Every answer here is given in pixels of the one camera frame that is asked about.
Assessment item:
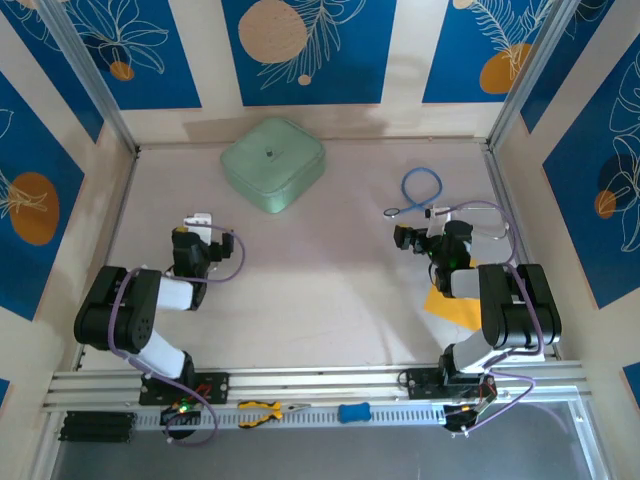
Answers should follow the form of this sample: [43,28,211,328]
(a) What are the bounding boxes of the blue stethoscope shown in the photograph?
[383,167,511,241]

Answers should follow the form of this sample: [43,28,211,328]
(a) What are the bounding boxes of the grey slotted cable duct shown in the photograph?
[133,403,447,432]

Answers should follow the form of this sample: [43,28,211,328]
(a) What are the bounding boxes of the aluminium table side rail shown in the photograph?
[73,149,141,372]
[483,142,560,362]

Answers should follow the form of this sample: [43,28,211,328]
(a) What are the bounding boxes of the black ribbed block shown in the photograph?
[58,410,137,444]

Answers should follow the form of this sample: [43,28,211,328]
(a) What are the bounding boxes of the blue bone-shaped block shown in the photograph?
[337,402,372,424]

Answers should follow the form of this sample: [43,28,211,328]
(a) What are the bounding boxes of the aluminium frame post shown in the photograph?
[37,0,140,155]
[487,0,576,149]

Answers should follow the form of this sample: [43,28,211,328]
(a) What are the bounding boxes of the orange paper sheet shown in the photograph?
[423,287,484,332]

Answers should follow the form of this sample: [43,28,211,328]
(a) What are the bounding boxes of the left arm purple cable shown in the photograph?
[108,224,247,449]

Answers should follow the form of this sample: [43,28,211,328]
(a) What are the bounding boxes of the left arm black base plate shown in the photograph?
[138,371,231,406]

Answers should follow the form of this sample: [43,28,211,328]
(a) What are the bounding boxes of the mint green zip pouch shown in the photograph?
[219,116,329,216]

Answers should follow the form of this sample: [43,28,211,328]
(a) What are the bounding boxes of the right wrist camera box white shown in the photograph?
[424,203,452,237]

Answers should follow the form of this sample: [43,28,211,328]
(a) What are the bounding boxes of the aluminium mounting rail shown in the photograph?
[42,358,594,414]

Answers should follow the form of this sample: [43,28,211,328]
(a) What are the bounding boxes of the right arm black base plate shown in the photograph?
[404,367,496,401]

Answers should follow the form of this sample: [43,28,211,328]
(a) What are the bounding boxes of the yellow-handled pliers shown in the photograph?
[236,399,312,429]

